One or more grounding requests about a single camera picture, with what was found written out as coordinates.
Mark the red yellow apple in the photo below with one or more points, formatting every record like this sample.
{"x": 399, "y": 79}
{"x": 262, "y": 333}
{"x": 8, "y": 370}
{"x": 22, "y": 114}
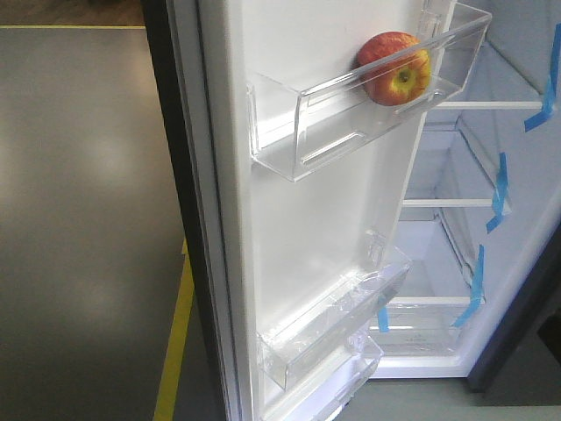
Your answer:
{"x": 400, "y": 81}

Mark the blue tape strip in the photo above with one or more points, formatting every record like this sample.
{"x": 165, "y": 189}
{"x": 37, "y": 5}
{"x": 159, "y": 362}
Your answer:
{"x": 499, "y": 200}
{"x": 550, "y": 94}
{"x": 383, "y": 320}
{"x": 477, "y": 291}

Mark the dark grey fridge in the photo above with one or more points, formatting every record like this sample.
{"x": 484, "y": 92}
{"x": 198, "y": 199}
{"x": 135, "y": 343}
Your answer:
{"x": 481, "y": 220}

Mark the yellow floor tape line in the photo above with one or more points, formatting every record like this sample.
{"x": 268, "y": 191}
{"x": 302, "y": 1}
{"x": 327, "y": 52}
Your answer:
{"x": 170, "y": 376}

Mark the clear door bin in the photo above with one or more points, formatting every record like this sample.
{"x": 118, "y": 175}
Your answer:
{"x": 330, "y": 385}
{"x": 288, "y": 353}
{"x": 308, "y": 106}

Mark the lower clear door bin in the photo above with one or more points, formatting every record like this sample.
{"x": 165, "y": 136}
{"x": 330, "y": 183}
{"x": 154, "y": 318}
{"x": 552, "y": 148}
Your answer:
{"x": 288, "y": 353}

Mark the clear crisper drawer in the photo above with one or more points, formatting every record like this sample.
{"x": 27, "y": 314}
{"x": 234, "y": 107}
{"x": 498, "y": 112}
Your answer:
{"x": 420, "y": 329}

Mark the bottom clear door bin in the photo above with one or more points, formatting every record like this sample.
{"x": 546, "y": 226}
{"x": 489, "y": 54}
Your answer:
{"x": 330, "y": 385}

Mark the upper clear door bin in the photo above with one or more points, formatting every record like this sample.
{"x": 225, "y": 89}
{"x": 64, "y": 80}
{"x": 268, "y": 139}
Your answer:
{"x": 308, "y": 106}

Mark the fridge door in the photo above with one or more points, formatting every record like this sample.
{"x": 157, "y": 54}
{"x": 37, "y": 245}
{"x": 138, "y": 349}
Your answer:
{"x": 263, "y": 248}

